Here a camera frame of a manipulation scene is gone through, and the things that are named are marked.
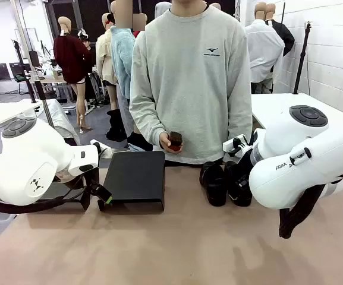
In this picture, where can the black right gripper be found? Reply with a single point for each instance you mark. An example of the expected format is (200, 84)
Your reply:
(244, 166)

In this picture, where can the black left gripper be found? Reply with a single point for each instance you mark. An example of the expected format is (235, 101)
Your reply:
(92, 178)

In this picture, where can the black leather shoe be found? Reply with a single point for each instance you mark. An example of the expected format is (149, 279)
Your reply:
(230, 172)
(214, 184)

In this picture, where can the brown shoe brush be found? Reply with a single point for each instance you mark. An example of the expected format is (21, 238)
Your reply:
(176, 139)

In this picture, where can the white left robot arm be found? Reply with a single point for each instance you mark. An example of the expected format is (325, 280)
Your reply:
(25, 154)

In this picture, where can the person's left forearm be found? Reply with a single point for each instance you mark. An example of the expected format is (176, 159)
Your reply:
(241, 118)

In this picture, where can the person's right forearm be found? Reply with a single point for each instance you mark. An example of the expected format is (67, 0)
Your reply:
(147, 124)

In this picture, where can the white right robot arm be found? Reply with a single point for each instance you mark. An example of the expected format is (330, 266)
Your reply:
(293, 166)

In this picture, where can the black shoe stand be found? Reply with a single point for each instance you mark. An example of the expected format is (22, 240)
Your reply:
(135, 178)
(73, 203)

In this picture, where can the black light stand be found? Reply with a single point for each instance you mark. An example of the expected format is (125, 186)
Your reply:
(25, 72)

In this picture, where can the person's right hand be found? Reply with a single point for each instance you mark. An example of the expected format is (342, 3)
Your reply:
(164, 141)

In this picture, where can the black tall boots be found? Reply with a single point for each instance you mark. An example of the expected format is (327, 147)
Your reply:
(116, 127)

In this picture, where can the person in grey sweatshirt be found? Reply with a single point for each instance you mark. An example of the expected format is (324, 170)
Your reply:
(189, 89)

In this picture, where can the mannequin in cream jacket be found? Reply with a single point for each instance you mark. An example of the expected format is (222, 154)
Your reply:
(104, 59)

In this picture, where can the mannequin in dark red sweater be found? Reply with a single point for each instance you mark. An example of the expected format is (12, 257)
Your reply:
(70, 59)

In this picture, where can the mannequin in light blue fleece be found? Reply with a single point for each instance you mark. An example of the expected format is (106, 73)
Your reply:
(123, 53)

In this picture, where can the mannequin in white shirt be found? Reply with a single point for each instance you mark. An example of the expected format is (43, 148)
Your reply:
(263, 53)

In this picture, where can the background person with headset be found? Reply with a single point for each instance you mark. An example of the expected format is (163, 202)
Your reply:
(87, 44)

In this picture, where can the dark flat monitor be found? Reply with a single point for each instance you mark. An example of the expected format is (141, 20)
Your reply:
(18, 69)
(2, 72)

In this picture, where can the black tripod pole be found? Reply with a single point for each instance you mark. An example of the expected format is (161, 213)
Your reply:
(302, 59)

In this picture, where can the mannequin in black jacket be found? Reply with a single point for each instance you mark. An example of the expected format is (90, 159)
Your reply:
(285, 38)

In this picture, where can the mannequin in red top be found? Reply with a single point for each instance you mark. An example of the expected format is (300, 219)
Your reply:
(138, 22)

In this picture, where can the mannequin in grey hoodie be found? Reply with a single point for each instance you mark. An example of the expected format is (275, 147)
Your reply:
(162, 9)

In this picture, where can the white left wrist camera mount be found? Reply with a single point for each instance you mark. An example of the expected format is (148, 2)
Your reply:
(105, 152)

